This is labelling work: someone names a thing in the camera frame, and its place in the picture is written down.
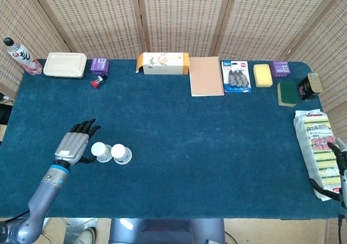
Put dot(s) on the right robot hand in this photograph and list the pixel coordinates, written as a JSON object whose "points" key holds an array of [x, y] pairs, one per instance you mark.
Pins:
{"points": [[343, 160]]}

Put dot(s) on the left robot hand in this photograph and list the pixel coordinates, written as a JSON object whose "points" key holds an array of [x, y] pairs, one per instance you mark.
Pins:
{"points": [[71, 146]]}

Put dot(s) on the white floral paper cup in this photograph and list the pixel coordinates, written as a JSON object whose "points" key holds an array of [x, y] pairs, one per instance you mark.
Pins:
{"points": [[99, 149], [119, 151]]}

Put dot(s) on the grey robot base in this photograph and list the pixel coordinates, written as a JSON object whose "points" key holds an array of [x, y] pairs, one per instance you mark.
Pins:
{"points": [[168, 231]]}

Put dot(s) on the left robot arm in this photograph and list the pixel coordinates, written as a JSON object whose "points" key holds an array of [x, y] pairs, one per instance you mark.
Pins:
{"points": [[46, 189]]}

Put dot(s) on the packaged sponge multipack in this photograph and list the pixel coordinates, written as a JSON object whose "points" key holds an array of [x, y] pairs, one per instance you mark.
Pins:
{"points": [[317, 146]]}

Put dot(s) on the red emergency stop button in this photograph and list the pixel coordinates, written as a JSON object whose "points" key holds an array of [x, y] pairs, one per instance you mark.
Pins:
{"points": [[99, 82]]}

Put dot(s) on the black equipment beside table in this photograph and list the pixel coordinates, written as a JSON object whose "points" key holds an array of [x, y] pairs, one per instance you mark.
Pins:
{"points": [[4, 111]]}

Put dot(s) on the dark tin with gold lid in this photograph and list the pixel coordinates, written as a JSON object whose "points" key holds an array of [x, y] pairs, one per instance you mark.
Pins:
{"points": [[309, 88]]}

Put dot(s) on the beige lidded lunch box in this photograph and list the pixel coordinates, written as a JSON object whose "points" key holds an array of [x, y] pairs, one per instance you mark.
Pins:
{"points": [[65, 65]]}

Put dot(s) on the purple cardboard box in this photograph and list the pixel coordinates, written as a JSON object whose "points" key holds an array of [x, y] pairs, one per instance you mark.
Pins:
{"points": [[99, 66], [281, 69]]}

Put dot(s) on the green and yellow scouring sponge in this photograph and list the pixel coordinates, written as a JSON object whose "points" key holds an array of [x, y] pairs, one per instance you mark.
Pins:
{"points": [[287, 93]]}

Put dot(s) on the worn shoe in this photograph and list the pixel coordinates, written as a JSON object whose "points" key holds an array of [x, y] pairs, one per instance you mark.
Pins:
{"points": [[86, 236]]}

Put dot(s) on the clear plastic drink bottle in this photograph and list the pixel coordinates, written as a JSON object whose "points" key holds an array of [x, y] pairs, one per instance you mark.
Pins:
{"points": [[23, 57]]}

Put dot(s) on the blue fabric table cloth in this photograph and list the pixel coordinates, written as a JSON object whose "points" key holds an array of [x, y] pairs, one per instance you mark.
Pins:
{"points": [[176, 146]]}

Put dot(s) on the woven bamboo screen panel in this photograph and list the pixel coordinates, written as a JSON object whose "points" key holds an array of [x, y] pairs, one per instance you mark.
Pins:
{"points": [[271, 19], [328, 54], [21, 24], [184, 16], [92, 19]]}

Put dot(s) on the cream and orange tissue box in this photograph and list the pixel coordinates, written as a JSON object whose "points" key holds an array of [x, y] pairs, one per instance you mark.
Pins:
{"points": [[162, 63]]}

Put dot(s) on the blue correction tape pack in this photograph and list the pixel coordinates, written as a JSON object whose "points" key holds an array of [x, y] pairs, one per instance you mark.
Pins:
{"points": [[236, 77]]}

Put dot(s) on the tan spiral notebook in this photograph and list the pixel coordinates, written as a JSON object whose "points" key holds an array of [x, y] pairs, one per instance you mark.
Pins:
{"points": [[206, 76]]}

